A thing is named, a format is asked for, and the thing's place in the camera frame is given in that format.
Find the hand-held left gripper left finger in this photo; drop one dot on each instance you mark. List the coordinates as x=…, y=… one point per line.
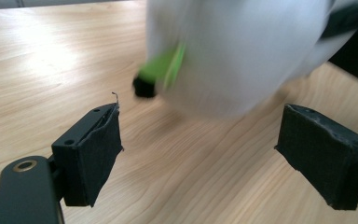
x=87, y=155

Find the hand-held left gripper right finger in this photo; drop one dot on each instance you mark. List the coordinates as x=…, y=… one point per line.
x=326, y=158

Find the panda plush toy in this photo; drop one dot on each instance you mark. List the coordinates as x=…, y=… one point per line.
x=245, y=56

